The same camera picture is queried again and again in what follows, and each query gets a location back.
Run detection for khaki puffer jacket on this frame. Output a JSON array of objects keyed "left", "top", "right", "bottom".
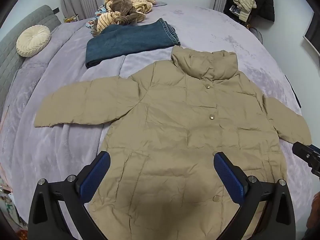
[{"left": 34, "top": 45, "right": 312, "bottom": 240}]

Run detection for folded blue jeans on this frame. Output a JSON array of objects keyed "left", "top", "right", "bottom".
[{"left": 85, "top": 18, "right": 181, "bottom": 68}]

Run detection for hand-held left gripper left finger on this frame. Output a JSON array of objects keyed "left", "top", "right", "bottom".
[{"left": 28, "top": 151, "right": 112, "bottom": 240}]

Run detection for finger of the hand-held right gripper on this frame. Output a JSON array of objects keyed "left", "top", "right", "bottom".
[{"left": 292, "top": 141, "right": 320, "bottom": 178}]

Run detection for round cream cushion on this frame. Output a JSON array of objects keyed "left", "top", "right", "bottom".
[{"left": 16, "top": 25, "right": 52, "bottom": 57}]

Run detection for hanging beige puffer jacket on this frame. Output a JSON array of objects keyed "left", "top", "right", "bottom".
[{"left": 232, "top": 0, "right": 257, "bottom": 22}]

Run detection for person's orange clothing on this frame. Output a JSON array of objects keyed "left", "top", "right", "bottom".
[{"left": 306, "top": 191, "right": 320, "bottom": 240}]

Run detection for grey quilted headboard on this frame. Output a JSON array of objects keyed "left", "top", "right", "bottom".
[{"left": 0, "top": 4, "right": 62, "bottom": 115}]

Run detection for hanging black coat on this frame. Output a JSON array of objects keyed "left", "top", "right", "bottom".
[{"left": 223, "top": 0, "right": 275, "bottom": 23}]

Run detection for colourful floor clutter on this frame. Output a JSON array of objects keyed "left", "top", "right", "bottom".
[{"left": 0, "top": 170, "right": 28, "bottom": 240}]

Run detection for brown plush toy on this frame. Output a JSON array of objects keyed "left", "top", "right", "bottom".
[{"left": 91, "top": 0, "right": 141, "bottom": 34}]

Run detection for black flat screen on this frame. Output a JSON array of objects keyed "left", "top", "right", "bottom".
[{"left": 303, "top": 11, "right": 320, "bottom": 55}]

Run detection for colourful printed cloth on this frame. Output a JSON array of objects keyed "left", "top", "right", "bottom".
[{"left": 86, "top": 4, "right": 110, "bottom": 33}]

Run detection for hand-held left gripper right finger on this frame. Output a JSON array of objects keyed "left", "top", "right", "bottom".
[{"left": 214, "top": 151, "right": 297, "bottom": 240}]

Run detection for lavender plush blanket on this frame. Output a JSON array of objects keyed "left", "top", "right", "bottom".
[{"left": 0, "top": 4, "right": 304, "bottom": 240}]

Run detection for tan striped fleece cloth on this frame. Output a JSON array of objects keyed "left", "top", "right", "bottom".
[{"left": 96, "top": 0, "right": 157, "bottom": 32}]

